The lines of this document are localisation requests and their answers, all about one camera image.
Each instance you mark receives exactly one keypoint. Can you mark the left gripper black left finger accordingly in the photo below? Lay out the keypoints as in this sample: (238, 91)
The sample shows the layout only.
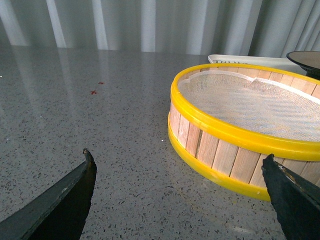
(60, 212)

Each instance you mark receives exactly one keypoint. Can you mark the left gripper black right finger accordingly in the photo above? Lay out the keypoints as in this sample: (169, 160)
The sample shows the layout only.
(295, 200)

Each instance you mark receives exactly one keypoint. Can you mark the white rectangular tray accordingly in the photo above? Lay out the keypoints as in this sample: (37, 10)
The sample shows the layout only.
(272, 62)

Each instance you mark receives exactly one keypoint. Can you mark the white mesh steamer liner cloth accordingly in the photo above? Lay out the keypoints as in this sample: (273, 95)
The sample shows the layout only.
(255, 104)

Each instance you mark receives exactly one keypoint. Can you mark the wooden steamer with yellow rims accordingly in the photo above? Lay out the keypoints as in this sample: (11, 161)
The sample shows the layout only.
(230, 156)

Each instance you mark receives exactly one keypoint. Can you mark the grey pleated curtain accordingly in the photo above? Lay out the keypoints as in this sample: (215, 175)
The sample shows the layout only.
(262, 28)

